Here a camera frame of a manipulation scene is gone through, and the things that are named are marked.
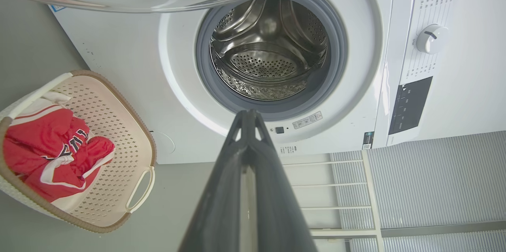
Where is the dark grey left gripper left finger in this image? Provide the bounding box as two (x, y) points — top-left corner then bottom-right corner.
(178, 110), (248, 252)

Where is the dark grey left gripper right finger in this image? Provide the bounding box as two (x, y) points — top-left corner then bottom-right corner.
(247, 109), (317, 252)

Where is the white front-load washing machine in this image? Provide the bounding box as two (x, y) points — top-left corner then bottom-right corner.
(47, 0), (506, 165)

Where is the white warning sticker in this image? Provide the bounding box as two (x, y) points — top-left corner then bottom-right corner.
(292, 111), (323, 130)

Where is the beige perforated laundry basket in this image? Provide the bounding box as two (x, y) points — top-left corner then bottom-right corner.
(0, 70), (157, 234)

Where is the stainless steel washer drum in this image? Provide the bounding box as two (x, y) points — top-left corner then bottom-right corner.
(209, 0), (329, 102)

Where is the black washer display panel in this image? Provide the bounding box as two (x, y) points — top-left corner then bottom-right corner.
(388, 76), (434, 135)

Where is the red and white jersey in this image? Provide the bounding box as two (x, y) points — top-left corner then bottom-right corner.
(3, 103), (116, 203)

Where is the white round program knob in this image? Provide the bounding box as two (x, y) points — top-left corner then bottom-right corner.
(416, 24), (450, 55)

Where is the white wire shelf rack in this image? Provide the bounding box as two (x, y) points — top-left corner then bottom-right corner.
(280, 150), (385, 252)

